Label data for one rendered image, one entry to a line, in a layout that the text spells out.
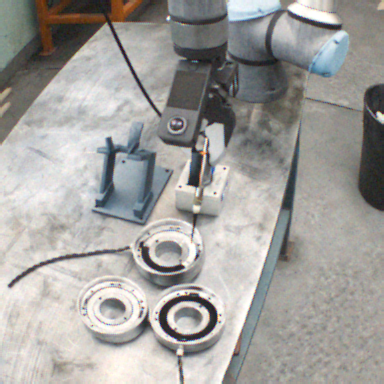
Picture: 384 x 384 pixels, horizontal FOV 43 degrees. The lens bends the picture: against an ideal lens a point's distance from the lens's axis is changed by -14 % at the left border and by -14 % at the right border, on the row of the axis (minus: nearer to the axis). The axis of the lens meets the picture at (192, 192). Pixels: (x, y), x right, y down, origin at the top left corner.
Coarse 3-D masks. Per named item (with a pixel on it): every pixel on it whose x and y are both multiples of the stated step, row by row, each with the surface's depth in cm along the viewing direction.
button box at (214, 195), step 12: (216, 168) 90; (228, 168) 90; (180, 180) 88; (216, 180) 88; (228, 180) 91; (180, 192) 87; (192, 192) 86; (204, 192) 86; (216, 192) 86; (180, 204) 89; (192, 204) 88; (204, 204) 87; (216, 204) 87; (216, 216) 89
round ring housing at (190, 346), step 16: (176, 288) 75; (192, 288) 75; (208, 288) 74; (160, 304) 74; (176, 304) 74; (192, 304) 74; (224, 304) 72; (176, 320) 75; (224, 320) 70; (160, 336) 69; (208, 336) 69
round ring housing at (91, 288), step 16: (96, 288) 76; (128, 288) 76; (80, 304) 74; (96, 304) 74; (112, 304) 76; (128, 304) 74; (144, 304) 74; (112, 320) 72; (144, 320) 72; (96, 336) 71; (112, 336) 70; (128, 336) 71
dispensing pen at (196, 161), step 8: (208, 144) 78; (192, 152) 77; (208, 152) 79; (192, 160) 77; (200, 160) 77; (192, 168) 77; (200, 168) 77; (192, 176) 77; (192, 184) 78; (200, 192) 79; (200, 200) 79; (192, 232) 81
